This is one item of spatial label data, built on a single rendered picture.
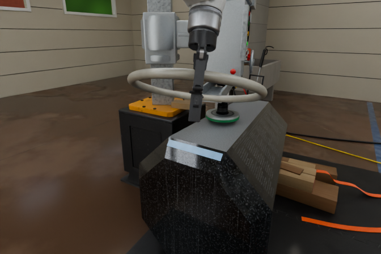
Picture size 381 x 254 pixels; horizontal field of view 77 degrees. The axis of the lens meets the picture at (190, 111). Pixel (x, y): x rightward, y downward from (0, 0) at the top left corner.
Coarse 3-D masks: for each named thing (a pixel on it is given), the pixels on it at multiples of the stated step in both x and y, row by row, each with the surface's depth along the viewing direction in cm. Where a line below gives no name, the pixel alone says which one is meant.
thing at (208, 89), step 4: (204, 84) 124; (208, 84) 130; (212, 84) 141; (204, 88) 121; (208, 88) 131; (212, 88) 136; (216, 88) 136; (220, 88) 136; (224, 88) 114; (228, 88) 128; (204, 92) 122; (208, 92) 126; (212, 92) 126; (216, 92) 126; (220, 92) 106; (224, 92) 113
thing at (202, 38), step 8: (192, 32) 63; (200, 32) 61; (208, 32) 61; (192, 40) 62; (200, 40) 61; (208, 40) 61; (216, 40) 64; (192, 48) 65; (200, 48) 61; (208, 48) 64
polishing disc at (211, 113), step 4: (216, 108) 165; (208, 112) 157; (212, 112) 157; (232, 112) 157; (236, 112) 157; (208, 116) 152; (212, 116) 150; (216, 116) 150; (220, 116) 150; (224, 116) 150; (228, 116) 150; (232, 116) 150; (236, 116) 150
